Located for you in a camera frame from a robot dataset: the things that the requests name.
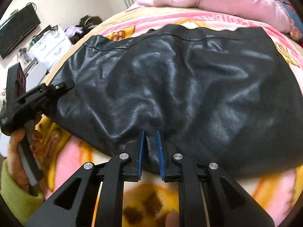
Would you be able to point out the black leather jacket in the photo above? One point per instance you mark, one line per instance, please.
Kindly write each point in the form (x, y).
(189, 87)

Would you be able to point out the purple garment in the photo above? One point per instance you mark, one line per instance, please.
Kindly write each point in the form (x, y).
(73, 31)

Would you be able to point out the person's right hand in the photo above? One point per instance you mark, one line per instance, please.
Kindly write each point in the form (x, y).
(171, 218)

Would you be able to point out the black flat television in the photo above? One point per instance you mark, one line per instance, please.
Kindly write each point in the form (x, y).
(16, 30)

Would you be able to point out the white low box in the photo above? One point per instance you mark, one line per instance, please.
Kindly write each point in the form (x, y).
(36, 73)

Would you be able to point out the pink bear printed blanket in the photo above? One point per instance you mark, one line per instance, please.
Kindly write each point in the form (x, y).
(272, 194)

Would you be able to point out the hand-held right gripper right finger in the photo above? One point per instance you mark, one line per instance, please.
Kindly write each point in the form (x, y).
(161, 156)

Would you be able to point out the blue and red cloth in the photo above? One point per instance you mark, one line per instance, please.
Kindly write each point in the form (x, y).
(293, 19)

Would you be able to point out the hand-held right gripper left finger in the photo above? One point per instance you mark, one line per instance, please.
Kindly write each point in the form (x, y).
(141, 156)

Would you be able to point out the white drawer cabinet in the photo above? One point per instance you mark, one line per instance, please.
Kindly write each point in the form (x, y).
(49, 46)

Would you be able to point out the person's left hand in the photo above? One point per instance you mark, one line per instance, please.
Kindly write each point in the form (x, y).
(14, 153)

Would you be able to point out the dark clothes pile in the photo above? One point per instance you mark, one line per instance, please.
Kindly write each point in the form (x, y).
(90, 22)

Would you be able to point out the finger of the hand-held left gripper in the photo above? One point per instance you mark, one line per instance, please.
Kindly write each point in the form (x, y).
(61, 86)

